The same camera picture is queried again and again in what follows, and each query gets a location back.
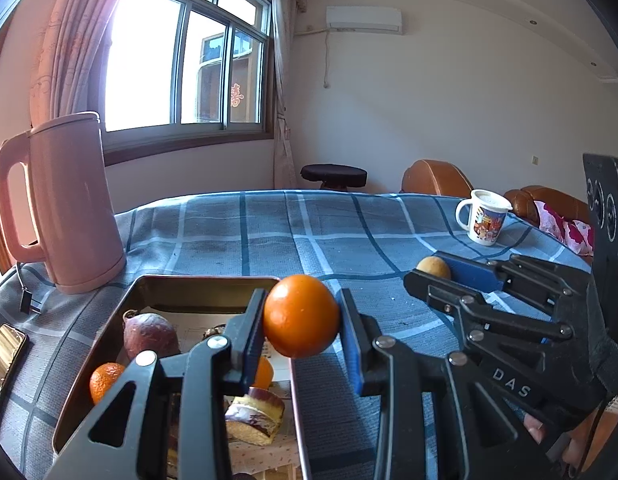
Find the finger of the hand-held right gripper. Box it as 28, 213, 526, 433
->
436, 251, 592, 320
403, 268, 576, 348

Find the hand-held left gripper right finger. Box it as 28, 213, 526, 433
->
337, 287, 554, 480

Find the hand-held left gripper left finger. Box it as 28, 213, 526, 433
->
41, 287, 267, 480

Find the small yellow round fruit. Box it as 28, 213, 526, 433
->
416, 256, 452, 281

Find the small orange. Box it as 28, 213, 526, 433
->
251, 355, 274, 391
89, 362, 127, 406

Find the large orange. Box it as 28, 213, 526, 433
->
263, 274, 340, 359

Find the cylindrical cake roll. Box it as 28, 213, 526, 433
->
225, 386, 286, 446

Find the rectangular metal tin box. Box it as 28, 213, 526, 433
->
51, 275, 314, 480

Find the purple round fruit with stem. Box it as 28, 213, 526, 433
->
123, 310, 180, 361

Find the person's right hand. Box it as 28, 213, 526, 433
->
523, 395, 618, 480

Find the white printed mug with lid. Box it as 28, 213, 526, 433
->
455, 189, 512, 247

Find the brown leather sofa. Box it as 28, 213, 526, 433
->
504, 185, 592, 233

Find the brown leather armchair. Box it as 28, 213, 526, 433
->
401, 160, 474, 198

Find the pink floral cushion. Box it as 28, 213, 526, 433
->
534, 200, 597, 261

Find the blue plaid tablecloth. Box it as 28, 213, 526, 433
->
0, 189, 597, 480

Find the dark round stool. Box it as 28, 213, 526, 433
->
300, 163, 368, 192

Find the narrow pink curtain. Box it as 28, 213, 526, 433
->
259, 0, 310, 190

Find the pink electric kettle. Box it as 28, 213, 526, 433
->
0, 111, 127, 295

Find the black smartphone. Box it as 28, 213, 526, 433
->
0, 323, 30, 413

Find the brown wooden side window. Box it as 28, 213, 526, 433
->
0, 195, 12, 275

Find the sliding glass window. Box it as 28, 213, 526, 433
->
91, 0, 274, 166

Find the wide pink curtain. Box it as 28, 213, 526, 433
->
29, 0, 140, 128

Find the black kettle power cable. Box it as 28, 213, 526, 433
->
16, 261, 42, 315

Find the white wall pipe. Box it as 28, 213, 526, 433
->
294, 30, 334, 88

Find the white wall air conditioner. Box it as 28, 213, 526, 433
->
325, 6, 404, 36

